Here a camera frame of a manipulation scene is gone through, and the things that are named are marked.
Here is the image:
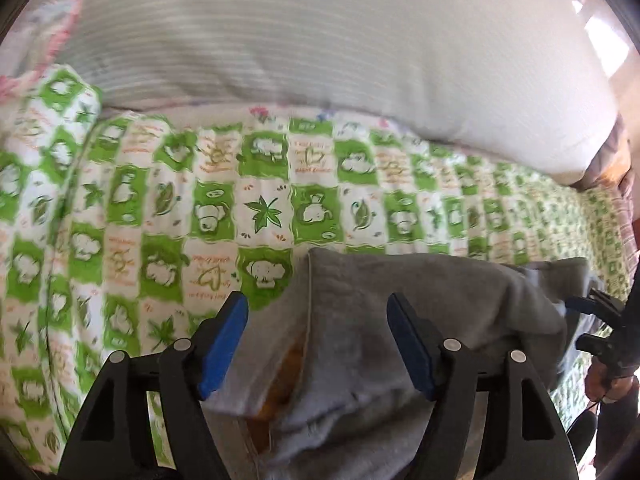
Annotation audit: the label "floral white quilt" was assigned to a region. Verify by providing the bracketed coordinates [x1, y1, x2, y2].
[1, 0, 82, 103]

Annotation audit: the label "grey fleece pants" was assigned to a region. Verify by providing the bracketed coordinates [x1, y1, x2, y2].
[204, 248, 597, 479]

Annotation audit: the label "white striped pillow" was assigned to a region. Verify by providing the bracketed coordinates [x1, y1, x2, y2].
[63, 0, 617, 183]

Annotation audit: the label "green frog patterned bedsheet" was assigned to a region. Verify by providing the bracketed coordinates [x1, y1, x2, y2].
[1, 65, 634, 471]

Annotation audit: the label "person's right hand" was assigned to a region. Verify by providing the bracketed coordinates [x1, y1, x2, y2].
[585, 358, 637, 402]

